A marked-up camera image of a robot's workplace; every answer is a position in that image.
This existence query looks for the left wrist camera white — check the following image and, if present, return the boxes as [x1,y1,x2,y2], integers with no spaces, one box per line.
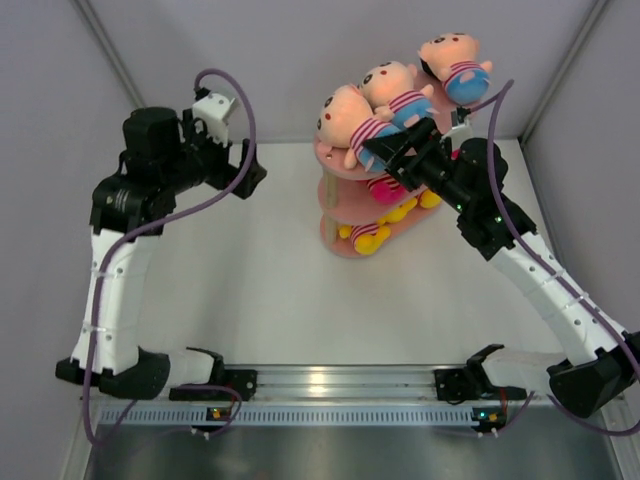
[192,92,238,147]

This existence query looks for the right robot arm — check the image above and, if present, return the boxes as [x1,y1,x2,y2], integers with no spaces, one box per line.
[364,118,639,419]

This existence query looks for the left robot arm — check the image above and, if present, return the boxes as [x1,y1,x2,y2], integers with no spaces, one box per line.
[55,101,266,400]

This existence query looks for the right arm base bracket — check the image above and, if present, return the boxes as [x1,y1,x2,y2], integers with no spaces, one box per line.
[434,367,527,404]

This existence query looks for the yellow plush toy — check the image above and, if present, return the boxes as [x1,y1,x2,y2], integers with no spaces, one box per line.
[338,223,391,255]
[417,190,442,210]
[377,197,418,226]

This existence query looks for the boy doll blue shorts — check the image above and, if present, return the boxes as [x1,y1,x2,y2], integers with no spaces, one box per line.
[358,61,438,130]

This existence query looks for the pink white panda plush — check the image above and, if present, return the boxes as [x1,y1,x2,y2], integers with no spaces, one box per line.
[365,174,406,205]

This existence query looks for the yellow plush toy under shelf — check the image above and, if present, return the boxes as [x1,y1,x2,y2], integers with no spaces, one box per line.
[417,190,442,210]

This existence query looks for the aluminium mounting rail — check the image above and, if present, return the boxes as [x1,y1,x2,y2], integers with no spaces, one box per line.
[79,363,626,402]

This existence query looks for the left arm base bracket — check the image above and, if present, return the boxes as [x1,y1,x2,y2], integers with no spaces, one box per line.
[169,369,258,402]

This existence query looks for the slotted cable duct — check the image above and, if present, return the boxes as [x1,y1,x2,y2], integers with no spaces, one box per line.
[122,404,504,429]

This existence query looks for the pink three-tier shelf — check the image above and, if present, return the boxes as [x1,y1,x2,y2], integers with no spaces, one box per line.
[313,138,438,258]

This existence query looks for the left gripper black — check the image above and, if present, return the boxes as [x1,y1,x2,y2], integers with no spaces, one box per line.
[160,110,266,200]

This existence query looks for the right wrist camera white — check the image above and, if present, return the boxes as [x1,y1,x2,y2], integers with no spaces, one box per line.
[443,107,473,151]

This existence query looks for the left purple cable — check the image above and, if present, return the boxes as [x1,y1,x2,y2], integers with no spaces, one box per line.
[81,68,258,446]

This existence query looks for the boy doll on shelf top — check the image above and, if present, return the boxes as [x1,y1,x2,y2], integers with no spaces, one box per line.
[418,32,493,106]

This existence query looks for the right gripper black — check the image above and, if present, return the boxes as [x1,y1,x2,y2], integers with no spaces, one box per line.
[362,117,472,213]

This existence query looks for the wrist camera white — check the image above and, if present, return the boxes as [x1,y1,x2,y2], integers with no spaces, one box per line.
[443,107,473,151]
[192,92,238,147]

